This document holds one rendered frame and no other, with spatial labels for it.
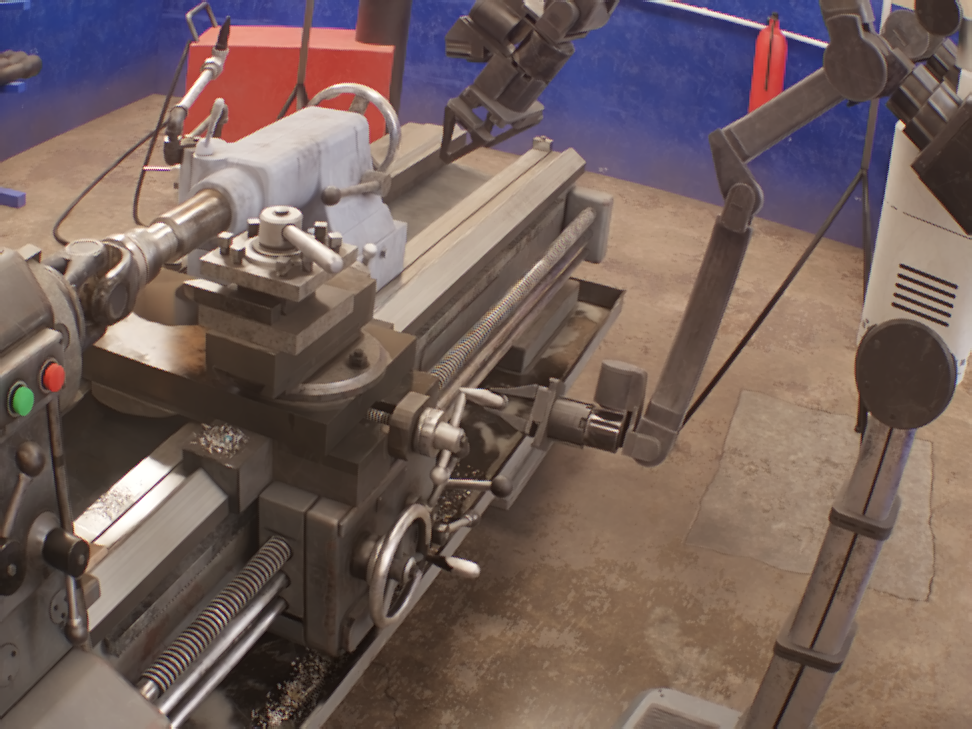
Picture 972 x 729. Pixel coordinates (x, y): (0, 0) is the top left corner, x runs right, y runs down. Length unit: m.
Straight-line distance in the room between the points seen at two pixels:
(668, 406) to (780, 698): 0.53
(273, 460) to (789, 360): 2.87
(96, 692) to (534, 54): 0.91
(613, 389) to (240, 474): 0.53
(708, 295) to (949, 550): 2.00
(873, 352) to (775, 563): 1.77
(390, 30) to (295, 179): 2.75
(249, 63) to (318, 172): 2.65
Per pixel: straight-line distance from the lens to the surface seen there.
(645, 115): 5.83
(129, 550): 1.54
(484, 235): 2.60
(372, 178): 2.21
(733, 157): 1.64
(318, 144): 2.09
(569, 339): 3.21
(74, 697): 1.34
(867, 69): 1.21
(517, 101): 1.39
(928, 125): 1.21
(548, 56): 1.36
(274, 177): 1.95
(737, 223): 1.62
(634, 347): 4.17
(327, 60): 4.67
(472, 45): 1.41
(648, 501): 3.33
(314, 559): 1.75
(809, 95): 1.65
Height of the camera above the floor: 1.77
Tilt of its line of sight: 26 degrees down
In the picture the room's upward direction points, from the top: 7 degrees clockwise
